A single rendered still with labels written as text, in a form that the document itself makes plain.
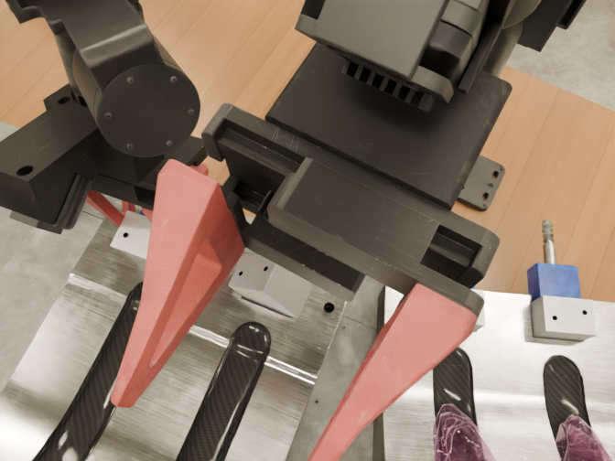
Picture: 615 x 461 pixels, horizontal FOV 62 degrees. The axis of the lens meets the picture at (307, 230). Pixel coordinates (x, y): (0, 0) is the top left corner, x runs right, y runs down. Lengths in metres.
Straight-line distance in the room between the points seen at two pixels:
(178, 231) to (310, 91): 0.06
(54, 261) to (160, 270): 0.50
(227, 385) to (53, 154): 0.26
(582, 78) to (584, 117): 1.22
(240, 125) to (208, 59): 0.60
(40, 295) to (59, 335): 0.13
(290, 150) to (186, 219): 0.04
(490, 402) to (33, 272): 0.52
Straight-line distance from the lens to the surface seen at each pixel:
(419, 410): 0.52
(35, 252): 0.68
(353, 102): 0.17
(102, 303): 0.53
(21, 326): 0.66
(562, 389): 0.58
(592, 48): 2.11
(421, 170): 0.16
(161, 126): 0.30
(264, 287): 0.45
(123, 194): 0.41
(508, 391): 0.55
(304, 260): 0.20
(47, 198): 0.34
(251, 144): 0.17
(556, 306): 0.56
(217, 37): 0.79
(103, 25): 0.30
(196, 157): 0.41
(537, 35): 0.27
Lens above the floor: 1.37
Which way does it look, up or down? 68 degrees down
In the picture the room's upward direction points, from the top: 3 degrees clockwise
